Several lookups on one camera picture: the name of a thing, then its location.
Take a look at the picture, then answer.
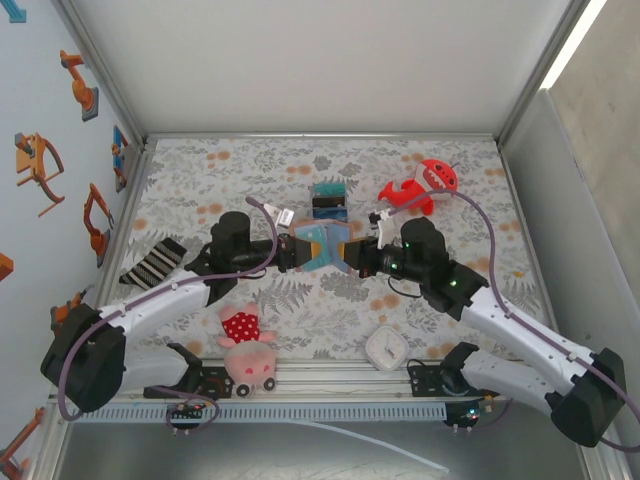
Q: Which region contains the pink leather card holder wallet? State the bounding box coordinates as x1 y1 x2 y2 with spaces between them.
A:
291 219 358 275

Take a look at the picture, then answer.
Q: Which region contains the clear acrylic card stand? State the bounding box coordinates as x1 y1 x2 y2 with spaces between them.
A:
308 180 351 224

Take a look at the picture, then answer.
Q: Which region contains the red shark plush toy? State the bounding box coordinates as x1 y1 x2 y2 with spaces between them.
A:
377 158 460 215

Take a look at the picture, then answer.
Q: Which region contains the black white striped sock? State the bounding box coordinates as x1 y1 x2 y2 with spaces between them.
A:
118 237 189 291

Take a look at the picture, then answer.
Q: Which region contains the white square clock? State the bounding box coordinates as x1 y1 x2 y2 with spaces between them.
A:
364 324 408 373

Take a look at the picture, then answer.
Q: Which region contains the pink pig plush toy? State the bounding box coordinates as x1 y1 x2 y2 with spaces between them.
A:
215 302 279 399

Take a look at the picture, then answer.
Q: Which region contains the small circuit board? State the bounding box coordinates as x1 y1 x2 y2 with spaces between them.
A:
443 398 496 435
167 402 207 437

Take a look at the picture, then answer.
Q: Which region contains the white plastic tube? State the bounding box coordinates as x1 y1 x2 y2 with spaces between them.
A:
277 418 451 474

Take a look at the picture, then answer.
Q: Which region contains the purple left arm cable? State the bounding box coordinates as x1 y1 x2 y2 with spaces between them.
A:
55 197 279 435

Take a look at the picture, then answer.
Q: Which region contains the wide aluminium frame rail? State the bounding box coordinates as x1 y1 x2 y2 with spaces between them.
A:
47 357 524 404

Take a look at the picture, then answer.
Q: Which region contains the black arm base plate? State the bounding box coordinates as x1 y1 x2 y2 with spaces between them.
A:
198 366 237 400
405 357 501 400

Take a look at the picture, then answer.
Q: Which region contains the blue orange machine wall sticker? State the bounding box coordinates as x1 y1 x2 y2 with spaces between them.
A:
110 125 131 194

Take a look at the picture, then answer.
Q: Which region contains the white slotted cable duct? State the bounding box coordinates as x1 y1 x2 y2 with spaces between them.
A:
67 402 449 425

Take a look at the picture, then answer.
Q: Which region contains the aluminium frame post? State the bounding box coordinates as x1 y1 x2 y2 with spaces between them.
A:
52 0 149 146
497 0 599 149

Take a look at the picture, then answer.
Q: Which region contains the orange claw wall sticker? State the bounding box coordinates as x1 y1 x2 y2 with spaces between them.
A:
13 132 66 218

